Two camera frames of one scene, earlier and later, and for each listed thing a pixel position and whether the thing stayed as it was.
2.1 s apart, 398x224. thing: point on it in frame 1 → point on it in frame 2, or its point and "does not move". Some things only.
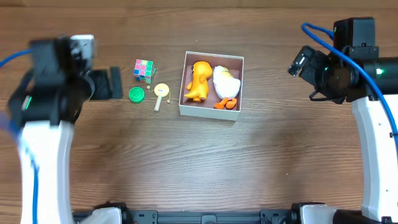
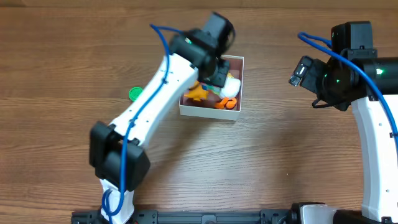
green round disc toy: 137,94 does not move
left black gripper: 101,84 → 219,74
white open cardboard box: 205,108 does not move
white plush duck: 226,87 does not move
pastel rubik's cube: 144,70 → 214,89
